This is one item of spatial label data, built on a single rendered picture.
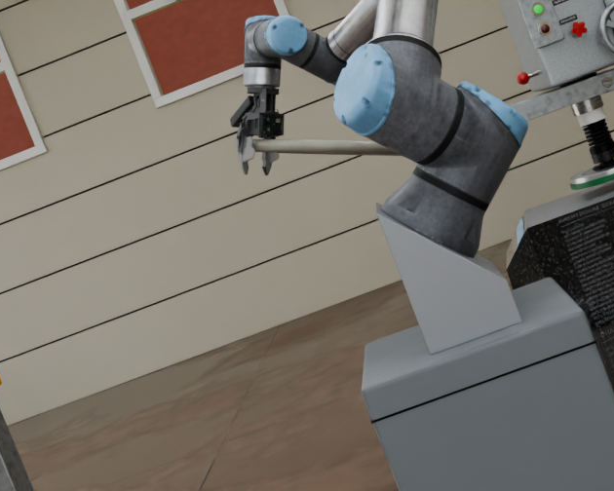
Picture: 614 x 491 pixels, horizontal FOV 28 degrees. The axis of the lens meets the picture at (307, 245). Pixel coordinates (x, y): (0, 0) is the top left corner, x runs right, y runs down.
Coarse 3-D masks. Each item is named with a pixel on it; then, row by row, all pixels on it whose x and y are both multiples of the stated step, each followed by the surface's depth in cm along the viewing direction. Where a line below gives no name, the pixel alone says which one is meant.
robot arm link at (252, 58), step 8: (256, 16) 294; (264, 16) 293; (248, 24) 295; (256, 24) 293; (248, 32) 295; (248, 40) 295; (248, 48) 295; (248, 56) 295; (256, 56) 294; (248, 64) 295; (256, 64) 294; (264, 64) 294; (272, 64) 295; (280, 64) 298
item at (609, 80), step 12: (600, 72) 322; (612, 72) 311; (576, 84) 310; (588, 84) 310; (600, 84) 311; (612, 84) 311; (540, 96) 310; (552, 96) 310; (564, 96) 310; (576, 96) 310; (588, 96) 311; (516, 108) 310; (528, 108) 310; (540, 108) 310; (552, 108) 310; (528, 120) 310
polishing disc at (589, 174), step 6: (606, 168) 314; (612, 168) 309; (576, 174) 325; (582, 174) 320; (588, 174) 315; (594, 174) 310; (600, 174) 309; (606, 174) 309; (570, 180) 319; (576, 180) 315; (582, 180) 313; (588, 180) 312
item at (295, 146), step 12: (252, 144) 300; (264, 144) 296; (276, 144) 294; (288, 144) 292; (300, 144) 291; (312, 144) 290; (324, 144) 290; (336, 144) 290; (348, 144) 290; (360, 144) 290; (372, 144) 291
